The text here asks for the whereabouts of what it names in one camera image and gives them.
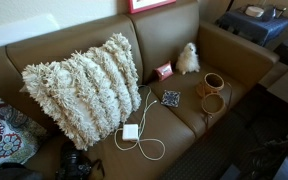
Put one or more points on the floral patterned pillow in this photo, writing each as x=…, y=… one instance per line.
x=7, y=136

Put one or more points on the white fluffy toy animal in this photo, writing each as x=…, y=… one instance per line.
x=188, y=60

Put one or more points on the brown leather sofa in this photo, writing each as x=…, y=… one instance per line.
x=170, y=36

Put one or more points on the shaggy cream pillow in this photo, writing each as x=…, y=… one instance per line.
x=84, y=93

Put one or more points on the brown woven bag with lid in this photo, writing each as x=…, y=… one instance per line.
x=205, y=89

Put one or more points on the white round device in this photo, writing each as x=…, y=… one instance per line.
x=254, y=11

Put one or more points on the red framed picture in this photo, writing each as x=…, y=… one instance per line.
x=147, y=5

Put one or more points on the dark blue cloth covered table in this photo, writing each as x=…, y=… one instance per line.
x=254, y=28

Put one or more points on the wooden side table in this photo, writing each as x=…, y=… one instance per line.
x=287, y=86

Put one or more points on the small pink pouch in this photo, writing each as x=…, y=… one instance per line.
x=164, y=71

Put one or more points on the blue patterned coaster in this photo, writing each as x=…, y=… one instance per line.
x=170, y=98

